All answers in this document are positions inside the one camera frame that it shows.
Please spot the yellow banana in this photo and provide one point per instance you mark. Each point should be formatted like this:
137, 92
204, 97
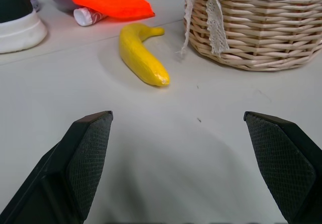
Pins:
141, 55

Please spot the white lace ribbon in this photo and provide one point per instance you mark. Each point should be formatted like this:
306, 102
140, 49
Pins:
213, 20

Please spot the wicker basket with lace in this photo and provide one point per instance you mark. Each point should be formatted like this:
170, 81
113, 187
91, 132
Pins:
259, 27

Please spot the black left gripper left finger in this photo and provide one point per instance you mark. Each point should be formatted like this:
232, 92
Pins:
75, 168

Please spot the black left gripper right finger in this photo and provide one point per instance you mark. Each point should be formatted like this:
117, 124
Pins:
284, 166

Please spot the black and white sneaker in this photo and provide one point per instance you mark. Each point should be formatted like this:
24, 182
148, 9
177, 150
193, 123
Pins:
17, 20

